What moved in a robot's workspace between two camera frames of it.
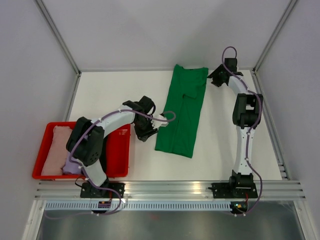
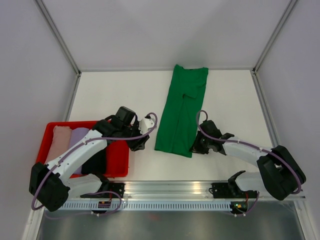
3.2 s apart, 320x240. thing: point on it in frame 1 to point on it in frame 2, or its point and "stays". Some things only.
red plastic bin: x=117 y=148 stays
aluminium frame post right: x=256 y=66 stays
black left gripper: x=143 y=136 to x=139 y=144
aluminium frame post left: x=58 y=34 stays
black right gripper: x=215 y=75 to x=196 y=147
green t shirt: x=184 y=96 stays
